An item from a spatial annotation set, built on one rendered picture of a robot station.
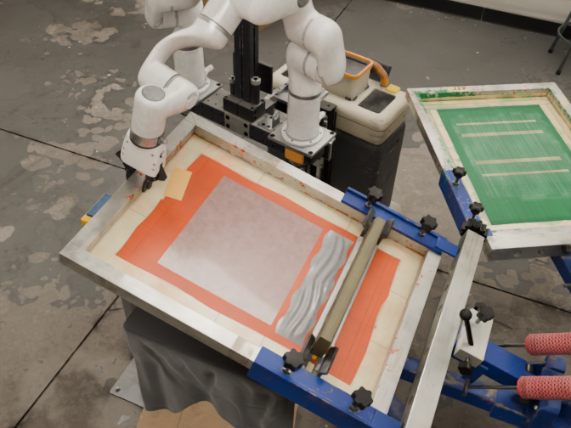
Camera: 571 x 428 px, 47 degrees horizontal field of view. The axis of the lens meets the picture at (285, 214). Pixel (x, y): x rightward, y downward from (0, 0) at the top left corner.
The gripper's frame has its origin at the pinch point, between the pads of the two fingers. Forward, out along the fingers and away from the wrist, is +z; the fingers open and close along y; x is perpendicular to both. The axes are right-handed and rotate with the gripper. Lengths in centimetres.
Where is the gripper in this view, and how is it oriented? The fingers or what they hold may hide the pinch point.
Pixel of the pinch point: (138, 179)
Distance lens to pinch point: 165.4
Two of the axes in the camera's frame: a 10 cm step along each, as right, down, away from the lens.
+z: -2.7, 6.1, 7.4
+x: -3.9, 6.3, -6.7
